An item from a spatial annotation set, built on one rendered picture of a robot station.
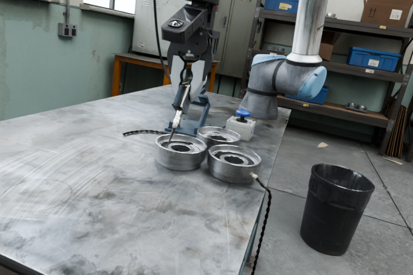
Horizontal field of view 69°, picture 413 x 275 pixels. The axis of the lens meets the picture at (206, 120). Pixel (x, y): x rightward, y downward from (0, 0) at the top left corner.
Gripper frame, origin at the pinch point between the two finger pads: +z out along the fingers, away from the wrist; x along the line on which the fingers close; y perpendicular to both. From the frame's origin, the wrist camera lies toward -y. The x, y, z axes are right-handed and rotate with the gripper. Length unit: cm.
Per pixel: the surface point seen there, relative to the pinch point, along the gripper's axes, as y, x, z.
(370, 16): 350, -86, -63
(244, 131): 19.6, -11.2, 10.6
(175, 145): -2.7, -0.5, 10.4
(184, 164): -8.3, -4.8, 11.4
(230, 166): -7.8, -13.5, 9.4
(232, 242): -23.7, -18.0, 13.0
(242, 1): 379, 73, -65
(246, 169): -6.7, -16.4, 9.7
